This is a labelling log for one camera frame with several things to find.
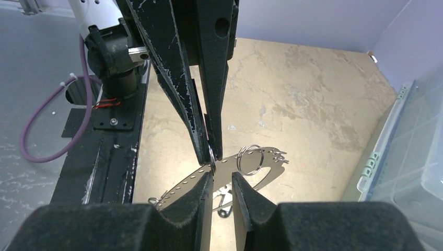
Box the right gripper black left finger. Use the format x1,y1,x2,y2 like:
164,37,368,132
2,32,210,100
8,172,213,250

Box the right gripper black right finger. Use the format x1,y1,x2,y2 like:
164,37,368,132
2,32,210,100
232,173,423,250

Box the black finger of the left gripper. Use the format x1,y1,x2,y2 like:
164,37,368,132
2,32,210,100
195,1,235,160
127,1,211,165

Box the steel perforated key plate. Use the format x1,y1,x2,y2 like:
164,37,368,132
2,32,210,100
148,145,289,210

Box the keys with black tag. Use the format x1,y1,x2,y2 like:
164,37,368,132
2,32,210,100
213,184,232,218

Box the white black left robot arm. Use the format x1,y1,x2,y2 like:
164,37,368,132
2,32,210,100
69,0,239,165

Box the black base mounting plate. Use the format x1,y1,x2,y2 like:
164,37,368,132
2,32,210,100
51,61,151,204

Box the clear green plastic storage box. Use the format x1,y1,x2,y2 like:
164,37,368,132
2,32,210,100
341,66,442,250

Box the steel split ring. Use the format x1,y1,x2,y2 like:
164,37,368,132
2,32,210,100
236,144,265,177
207,143,218,174

